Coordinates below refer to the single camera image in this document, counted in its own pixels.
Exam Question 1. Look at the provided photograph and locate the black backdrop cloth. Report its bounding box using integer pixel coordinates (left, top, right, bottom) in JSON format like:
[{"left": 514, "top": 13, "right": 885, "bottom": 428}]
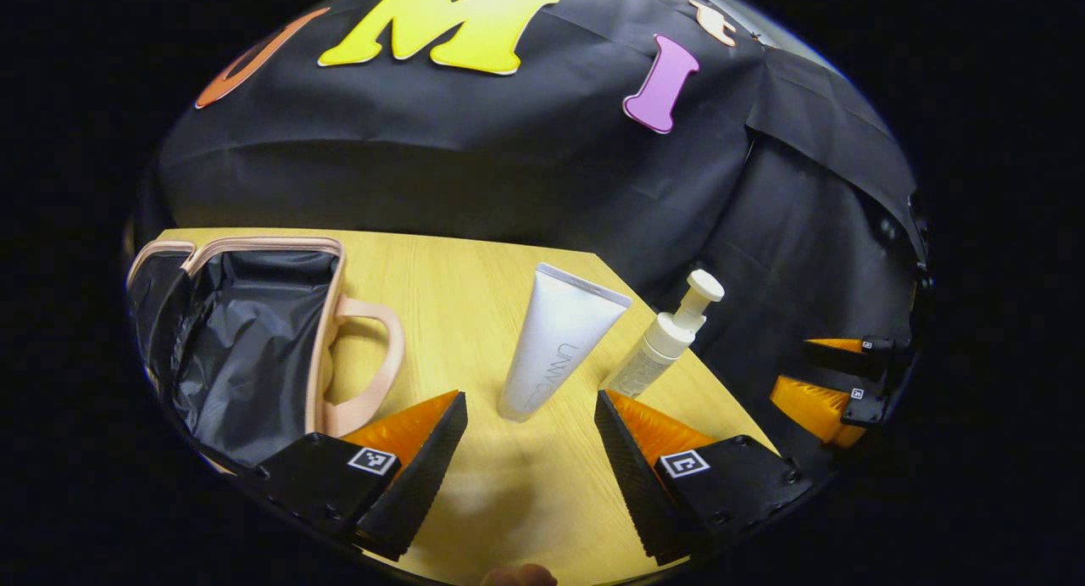
[{"left": 127, "top": 0, "right": 929, "bottom": 485}]

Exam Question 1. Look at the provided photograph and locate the pink suitcase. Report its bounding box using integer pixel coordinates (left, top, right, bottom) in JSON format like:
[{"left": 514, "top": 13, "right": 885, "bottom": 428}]
[{"left": 125, "top": 236, "right": 406, "bottom": 477}]

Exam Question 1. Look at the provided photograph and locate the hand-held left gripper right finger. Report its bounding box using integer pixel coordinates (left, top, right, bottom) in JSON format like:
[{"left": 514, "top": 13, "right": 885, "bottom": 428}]
[{"left": 593, "top": 388, "right": 802, "bottom": 567}]

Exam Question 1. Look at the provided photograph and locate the white cosmetic tube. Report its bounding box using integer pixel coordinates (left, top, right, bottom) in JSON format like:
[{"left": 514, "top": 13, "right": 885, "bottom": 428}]
[{"left": 497, "top": 262, "right": 633, "bottom": 423}]

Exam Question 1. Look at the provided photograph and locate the white pump bottle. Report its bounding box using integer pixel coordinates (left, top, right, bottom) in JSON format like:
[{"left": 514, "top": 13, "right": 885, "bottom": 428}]
[{"left": 604, "top": 269, "right": 726, "bottom": 400}]

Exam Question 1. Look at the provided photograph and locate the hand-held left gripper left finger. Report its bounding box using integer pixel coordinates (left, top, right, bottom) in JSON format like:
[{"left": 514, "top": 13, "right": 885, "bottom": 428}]
[{"left": 246, "top": 389, "right": 470, "bottom": 563}]

